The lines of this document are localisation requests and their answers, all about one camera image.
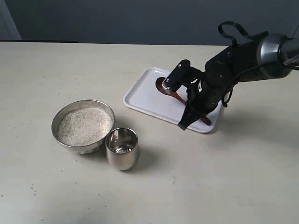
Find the steel bowl of rice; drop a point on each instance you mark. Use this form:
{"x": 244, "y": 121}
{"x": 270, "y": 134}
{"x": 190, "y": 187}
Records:
{"x": 81, "y": 127}

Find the small steel cup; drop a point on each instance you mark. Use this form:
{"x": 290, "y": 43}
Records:
{"x": 122, "y": 148}

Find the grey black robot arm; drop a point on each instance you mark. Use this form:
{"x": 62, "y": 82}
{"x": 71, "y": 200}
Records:
{"x": 270, "y": 57}

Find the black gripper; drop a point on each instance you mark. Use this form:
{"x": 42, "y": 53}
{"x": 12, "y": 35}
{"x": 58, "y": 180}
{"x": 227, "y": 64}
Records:
{"x": 204, "y": 91}

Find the white plastic tray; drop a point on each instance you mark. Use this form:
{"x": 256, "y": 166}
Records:
{"x": 144, "y": 97}

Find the dark red wooden spoon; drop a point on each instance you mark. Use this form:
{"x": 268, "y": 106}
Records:
{"x": 160, "y": 87}

